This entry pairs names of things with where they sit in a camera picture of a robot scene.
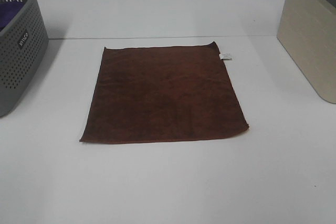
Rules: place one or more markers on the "brown towel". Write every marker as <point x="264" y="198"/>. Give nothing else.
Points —
<point x="163" y="94"/>

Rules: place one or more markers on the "beige storage box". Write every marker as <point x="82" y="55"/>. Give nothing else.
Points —
<point x="307" y="32"/>

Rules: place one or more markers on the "grey perforated laundry basket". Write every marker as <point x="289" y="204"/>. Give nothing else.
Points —
<point x="24" y="41"/>

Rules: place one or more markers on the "purple cloth in basket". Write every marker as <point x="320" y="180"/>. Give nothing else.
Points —
<point x="8" y="11"/>

